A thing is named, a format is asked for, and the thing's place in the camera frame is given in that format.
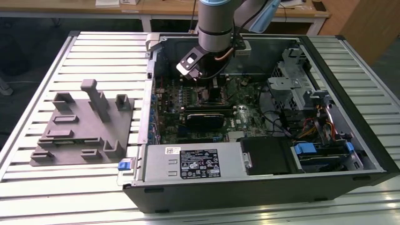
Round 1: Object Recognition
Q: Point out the black looped wire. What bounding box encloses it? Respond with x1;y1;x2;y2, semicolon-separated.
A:
261;110;294;137

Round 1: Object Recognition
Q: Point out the green motherboard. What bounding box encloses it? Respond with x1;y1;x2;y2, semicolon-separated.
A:
149;76;269;145

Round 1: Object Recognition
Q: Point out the black RAM slot bank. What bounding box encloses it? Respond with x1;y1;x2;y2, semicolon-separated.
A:
184;105;233;113

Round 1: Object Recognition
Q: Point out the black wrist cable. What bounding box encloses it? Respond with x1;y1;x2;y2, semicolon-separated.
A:
201;0;270;80

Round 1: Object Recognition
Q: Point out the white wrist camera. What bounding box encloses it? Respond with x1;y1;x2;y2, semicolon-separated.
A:
176;46;208;82

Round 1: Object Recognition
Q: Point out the small silver heatsink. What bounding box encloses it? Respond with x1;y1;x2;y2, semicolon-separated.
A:
228;131;246;142

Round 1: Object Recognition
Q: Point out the grey parts rack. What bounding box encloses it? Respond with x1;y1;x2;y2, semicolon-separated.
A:
28;79;136;166

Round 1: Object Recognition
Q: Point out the green RAM stick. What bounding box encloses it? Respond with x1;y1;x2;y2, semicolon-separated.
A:
53;138;98;144

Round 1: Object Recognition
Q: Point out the coloured wire bundle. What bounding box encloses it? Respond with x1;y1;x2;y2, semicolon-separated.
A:
296;117;338;141

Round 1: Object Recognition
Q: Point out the grey metal stand foot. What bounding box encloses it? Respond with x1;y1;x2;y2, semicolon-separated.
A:
0;77;13;96

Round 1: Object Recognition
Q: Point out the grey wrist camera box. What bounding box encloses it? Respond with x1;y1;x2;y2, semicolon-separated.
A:
233;39;252;57

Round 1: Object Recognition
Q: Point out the silver power supply unit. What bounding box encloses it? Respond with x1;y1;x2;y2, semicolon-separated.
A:
132;143;248;182

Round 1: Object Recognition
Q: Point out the black plastic shroud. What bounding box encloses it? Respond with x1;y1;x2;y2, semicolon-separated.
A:
240;137;296;176

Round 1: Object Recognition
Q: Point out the black graphics card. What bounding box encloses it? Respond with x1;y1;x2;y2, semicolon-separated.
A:
185;113;225;129

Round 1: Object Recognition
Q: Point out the silver drive cage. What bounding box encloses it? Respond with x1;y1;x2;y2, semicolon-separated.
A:
266;48;313;111

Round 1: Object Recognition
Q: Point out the CPU socket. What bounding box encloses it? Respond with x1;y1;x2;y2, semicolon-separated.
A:
193;86;228;105

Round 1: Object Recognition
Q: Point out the wooden cabinet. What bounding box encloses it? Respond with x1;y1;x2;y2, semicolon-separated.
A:
318;0;400;68

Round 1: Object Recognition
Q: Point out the black PC case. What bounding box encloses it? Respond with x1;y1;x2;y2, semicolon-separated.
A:
116;32;400;214

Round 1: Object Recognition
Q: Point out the hard disk in blue carrier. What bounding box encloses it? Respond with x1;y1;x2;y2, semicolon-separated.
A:
289;142;353;170

